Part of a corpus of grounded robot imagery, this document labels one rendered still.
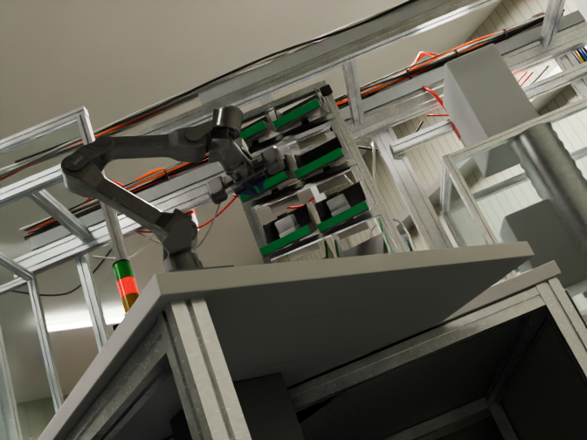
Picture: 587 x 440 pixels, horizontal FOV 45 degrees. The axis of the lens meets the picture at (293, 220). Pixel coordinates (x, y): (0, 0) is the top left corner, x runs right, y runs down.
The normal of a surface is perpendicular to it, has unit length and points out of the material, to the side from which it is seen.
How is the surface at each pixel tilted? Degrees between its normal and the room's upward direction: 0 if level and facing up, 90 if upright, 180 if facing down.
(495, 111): 90
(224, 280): 90
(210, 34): 180
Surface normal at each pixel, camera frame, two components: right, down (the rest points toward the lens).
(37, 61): 0.35, 0.84
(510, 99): -0.16, -0.39
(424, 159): -0.80, 0.04
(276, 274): 0.48, -0.54
